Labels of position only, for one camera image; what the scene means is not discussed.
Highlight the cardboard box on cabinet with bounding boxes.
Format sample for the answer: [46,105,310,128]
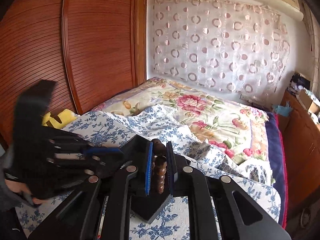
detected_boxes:
[297,89,319,114]

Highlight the blue plastic bag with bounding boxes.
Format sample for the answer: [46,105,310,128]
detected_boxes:
[272,101,293,117]

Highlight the black square jewelry box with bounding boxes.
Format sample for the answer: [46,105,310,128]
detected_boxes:
[120,135,190,224]

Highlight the navy blue bed sheet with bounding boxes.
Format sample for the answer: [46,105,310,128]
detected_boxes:
[265,112,289,228]

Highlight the beige patterned window curtain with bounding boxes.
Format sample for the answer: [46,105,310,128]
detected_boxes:
[302,1,319,82]

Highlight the wooden side cabinet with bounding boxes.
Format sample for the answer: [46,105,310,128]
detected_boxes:
[281,91,319,216]

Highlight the pink floral quilt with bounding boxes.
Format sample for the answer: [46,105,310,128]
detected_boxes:
[94,77,269,164]

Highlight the brown wooden bead bracelet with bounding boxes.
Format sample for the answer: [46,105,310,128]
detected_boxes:
[151,138,168,196]

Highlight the person's left hand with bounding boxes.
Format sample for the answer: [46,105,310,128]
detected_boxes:
[4,179,48,205]

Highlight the blue floral white blanket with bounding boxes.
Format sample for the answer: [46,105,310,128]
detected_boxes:
[14,106,290,239]

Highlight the pink circle sheer curtain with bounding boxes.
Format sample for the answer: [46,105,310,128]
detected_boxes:
[150,0,290,98]

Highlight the yellow plush toy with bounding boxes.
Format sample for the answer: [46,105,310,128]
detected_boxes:
[42,109,79,129]

